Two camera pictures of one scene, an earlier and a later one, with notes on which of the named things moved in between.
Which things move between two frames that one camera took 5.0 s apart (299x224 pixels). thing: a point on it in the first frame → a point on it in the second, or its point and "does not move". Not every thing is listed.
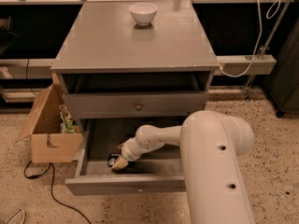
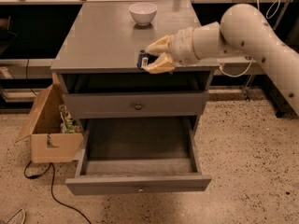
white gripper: x=128 y=154 → x=183 y=47
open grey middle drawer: x=156 y=173 does not move
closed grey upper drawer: x=139 y=105 does not move
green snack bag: x=68 y=124 does not move
